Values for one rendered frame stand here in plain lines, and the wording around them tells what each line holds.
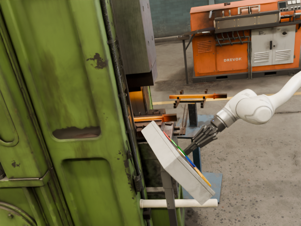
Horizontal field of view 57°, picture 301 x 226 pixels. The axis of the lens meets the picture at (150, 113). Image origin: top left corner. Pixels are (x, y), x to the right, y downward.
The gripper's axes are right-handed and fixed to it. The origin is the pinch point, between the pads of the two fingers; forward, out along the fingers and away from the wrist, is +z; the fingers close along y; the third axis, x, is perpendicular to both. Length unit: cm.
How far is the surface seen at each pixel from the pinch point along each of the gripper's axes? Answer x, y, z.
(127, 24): 59, 34, -18
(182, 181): 11.7, -27.0, 10.7
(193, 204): -34.6, 3.8, 19.9
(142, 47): 45, 32, -16
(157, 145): 22.5, -12.2, 9.1
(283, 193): -139, 45, -35
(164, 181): 4.0, -10.8, 18.8
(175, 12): -156, 745, -241
